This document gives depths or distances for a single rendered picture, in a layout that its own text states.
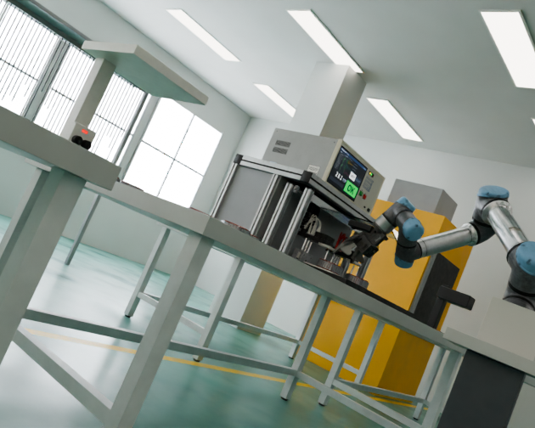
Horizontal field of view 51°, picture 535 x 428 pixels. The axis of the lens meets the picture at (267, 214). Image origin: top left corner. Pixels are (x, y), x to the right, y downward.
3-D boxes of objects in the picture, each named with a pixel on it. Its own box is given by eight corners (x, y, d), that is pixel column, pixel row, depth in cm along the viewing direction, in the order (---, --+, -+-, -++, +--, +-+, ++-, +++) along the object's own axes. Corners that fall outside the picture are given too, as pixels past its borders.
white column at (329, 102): (260, 335, 660) (367, 83, 693) (236, 329, 626) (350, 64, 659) (231, 319, 693) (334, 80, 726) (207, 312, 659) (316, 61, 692)
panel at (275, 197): (331, 281, 281) (354, 226, 284) (253, 242, 232) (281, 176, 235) (329, 280, 282) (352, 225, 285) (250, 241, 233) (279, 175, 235)
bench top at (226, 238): (470, 357, 305) (474, 348, 306) (202, 234, 140) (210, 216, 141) (323, 295, 371) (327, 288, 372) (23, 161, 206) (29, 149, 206)
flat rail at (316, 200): (374, 244, 272) (376, 238, 272) (307, 199, 226) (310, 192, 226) (372, 243, 273) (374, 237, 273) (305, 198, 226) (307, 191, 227)
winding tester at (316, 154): (369, 216, 269) (385, 177, 271) (323, 183, 237) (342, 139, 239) (306, 199, 295) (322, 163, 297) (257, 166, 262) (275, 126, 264)
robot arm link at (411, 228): (422, 248, 213) (410, 233, 222) (427, 223, 207) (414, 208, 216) (402, 250, 212) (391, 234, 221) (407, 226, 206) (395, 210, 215)
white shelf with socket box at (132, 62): (160, 205, 212) (209, 98, 217) (79, 167, 185) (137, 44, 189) (109, 187, 235) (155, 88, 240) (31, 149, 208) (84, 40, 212)
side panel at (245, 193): (251, 248, 234) (282, 177, 237) (247, 245, 232) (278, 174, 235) (207, 230, 252) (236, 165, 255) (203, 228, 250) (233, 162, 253)
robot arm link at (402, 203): (409, 202, 214) (400, 191, 221) (387, 222, 217) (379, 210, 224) (420, 213, 218) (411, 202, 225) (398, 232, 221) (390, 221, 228)
